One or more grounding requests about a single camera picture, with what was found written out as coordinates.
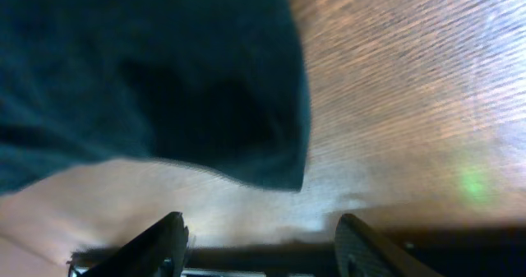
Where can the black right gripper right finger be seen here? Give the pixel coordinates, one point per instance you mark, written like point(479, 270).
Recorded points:
point(362, 252)

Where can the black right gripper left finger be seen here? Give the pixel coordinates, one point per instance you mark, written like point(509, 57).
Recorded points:
point(159, 251)

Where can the black Nike t-shirt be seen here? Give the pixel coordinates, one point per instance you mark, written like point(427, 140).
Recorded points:
point(211, 84)

